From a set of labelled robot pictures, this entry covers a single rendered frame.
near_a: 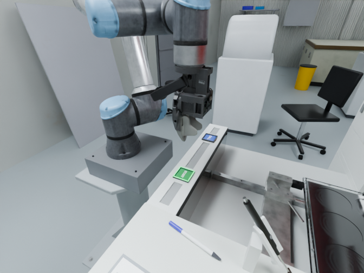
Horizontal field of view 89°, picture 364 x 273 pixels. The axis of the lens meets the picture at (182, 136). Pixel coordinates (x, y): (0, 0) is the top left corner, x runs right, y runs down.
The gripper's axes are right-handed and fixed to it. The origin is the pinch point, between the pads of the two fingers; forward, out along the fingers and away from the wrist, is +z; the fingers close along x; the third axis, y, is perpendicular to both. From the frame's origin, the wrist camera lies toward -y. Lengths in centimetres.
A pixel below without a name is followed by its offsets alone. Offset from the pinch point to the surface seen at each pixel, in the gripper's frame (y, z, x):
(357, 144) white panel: 58, 16, 51
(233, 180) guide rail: 14.7, 26.0, 17.0
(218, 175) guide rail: 8.4, 26.0, 17.0
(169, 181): -2.0, 14.7, -4.8
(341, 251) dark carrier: 45.4, 20.8, -1.4
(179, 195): 3.3, 14.7, -8.3
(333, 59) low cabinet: 137, 43, 557
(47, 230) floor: -113, 111, -10
